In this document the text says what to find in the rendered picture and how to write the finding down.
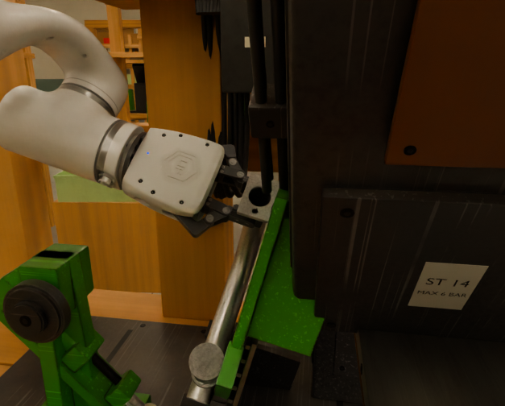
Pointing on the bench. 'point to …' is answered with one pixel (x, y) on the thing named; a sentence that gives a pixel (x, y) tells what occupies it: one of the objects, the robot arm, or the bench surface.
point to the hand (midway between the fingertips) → (252, 203)
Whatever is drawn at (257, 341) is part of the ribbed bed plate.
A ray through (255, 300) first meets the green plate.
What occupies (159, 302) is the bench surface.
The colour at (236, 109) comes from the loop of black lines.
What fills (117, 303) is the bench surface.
